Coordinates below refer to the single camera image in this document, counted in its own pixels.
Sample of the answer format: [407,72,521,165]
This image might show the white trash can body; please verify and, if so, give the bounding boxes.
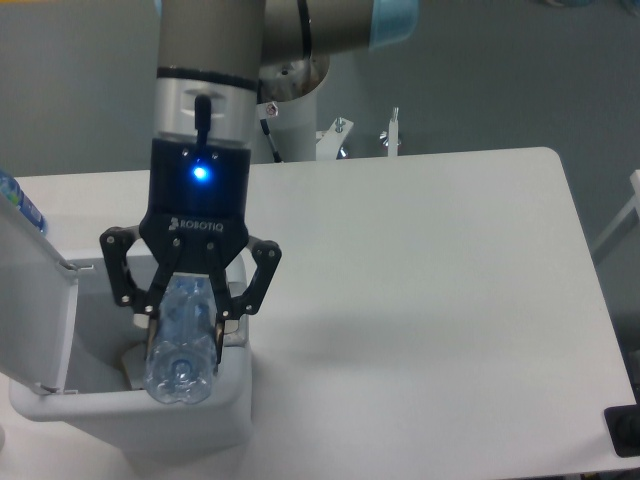
[9,258,253,455]

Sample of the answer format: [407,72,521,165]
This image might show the black cable on pedestal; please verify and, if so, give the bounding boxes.
[257,115,283,164]

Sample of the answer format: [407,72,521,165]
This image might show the blue labelled bottle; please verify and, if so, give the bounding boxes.
[1,170,48,235]

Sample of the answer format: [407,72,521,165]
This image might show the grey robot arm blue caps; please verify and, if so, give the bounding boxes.
[100,1,419,354]

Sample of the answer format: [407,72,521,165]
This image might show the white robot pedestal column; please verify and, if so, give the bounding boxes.
[251,55,330,164]

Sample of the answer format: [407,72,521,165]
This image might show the white packaging trash in bin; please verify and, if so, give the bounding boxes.
[121,342,147,390]

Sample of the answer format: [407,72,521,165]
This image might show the white trash can lid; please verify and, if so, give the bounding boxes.
[1,198,95,395]

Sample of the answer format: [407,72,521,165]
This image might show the white pedestal base frame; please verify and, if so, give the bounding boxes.
[315,106,402,161]

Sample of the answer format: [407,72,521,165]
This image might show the white frame at right edge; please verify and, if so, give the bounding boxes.
[591,170,639,265]

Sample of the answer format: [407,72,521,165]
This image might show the black clamp at table edge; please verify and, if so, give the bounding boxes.
[604,404,639,458]

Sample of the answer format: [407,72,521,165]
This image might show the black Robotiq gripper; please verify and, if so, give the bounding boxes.
[99,139,282,365]

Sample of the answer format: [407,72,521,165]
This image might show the clear plastic water bottle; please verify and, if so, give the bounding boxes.
[143,275,217,405]

